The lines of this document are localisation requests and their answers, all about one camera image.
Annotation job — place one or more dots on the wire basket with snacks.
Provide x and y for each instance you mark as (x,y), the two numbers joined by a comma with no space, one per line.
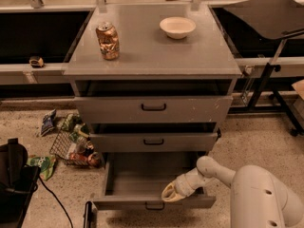
(73,145)

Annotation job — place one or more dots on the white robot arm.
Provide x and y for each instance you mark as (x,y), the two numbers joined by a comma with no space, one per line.
(258,199)

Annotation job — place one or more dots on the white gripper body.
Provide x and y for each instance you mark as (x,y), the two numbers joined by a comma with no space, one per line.
(184,186)

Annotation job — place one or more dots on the grey drawer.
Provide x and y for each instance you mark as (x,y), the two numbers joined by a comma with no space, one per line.
(154,142)
(146,110)
(136,180)

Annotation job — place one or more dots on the grey drawer cabinet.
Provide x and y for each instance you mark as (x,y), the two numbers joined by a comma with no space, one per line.
(151,64)

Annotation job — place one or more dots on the grey middle drawer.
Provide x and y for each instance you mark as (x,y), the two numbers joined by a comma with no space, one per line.
(154,142)

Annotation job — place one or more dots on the yellow tape measure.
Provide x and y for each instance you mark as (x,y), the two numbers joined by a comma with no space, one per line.
(36,61)

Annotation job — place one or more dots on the grey top drawer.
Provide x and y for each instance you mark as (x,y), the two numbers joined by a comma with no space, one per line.
(146,110)

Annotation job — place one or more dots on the crushed gold soda can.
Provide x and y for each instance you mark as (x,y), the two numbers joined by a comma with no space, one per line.
(108,40)

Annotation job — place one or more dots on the blue snack bag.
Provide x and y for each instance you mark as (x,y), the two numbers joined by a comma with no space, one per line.
(48,122)

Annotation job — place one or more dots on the white bowl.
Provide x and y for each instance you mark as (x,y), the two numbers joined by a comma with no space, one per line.
(177,27)

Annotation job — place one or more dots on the black stand with tray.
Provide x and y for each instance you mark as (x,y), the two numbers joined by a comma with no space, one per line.
(266,39)

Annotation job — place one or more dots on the grey bottom drawer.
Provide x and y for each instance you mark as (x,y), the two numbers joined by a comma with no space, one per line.
(136,180)

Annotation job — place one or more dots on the green snack bag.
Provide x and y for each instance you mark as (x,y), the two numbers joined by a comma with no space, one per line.
(46,165)

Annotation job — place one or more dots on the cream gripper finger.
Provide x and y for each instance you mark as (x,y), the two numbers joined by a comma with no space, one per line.
(169,192)
(172,197)

